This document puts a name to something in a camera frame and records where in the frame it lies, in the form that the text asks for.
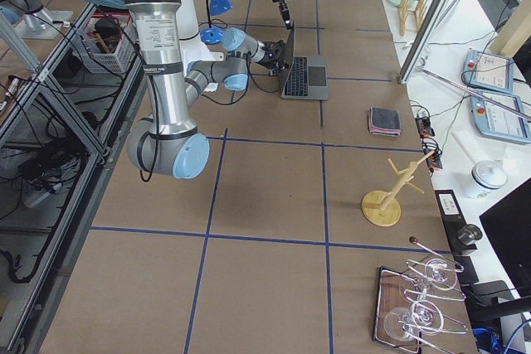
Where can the grey laptop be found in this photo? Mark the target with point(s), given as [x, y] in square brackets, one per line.
[302, 77]

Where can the blue desk lamp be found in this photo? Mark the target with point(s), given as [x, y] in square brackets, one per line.
[213, 34]

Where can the teach pendant far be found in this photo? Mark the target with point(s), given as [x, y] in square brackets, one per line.
[486, 71]

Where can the white enamel mug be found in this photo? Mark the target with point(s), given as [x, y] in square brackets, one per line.
[485, 177]

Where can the aluminium frame post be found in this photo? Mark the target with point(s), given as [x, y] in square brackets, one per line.
[433, 16]

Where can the teach pendant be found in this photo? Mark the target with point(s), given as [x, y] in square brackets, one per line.
[486, 71]
[493, 121]

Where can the wooden mug tree stand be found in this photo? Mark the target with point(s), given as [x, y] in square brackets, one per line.
[382, 208]

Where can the teach pendant near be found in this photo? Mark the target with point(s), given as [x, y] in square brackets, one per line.
[493, 121]

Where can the grey and pink folded cloth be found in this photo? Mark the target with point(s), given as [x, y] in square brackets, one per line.
[384, 122]

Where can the wine glass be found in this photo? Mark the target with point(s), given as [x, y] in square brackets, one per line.
[442, 274]
[421, 318]

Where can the black power strip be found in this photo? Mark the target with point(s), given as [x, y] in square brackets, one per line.
[429, 144]

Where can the wooden dish rack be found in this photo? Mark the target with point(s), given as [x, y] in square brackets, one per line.
[405, 8]

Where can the black monitor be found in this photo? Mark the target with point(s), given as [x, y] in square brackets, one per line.
[507, 226]

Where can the black framed tray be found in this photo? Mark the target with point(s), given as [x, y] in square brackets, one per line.
[398, 289]

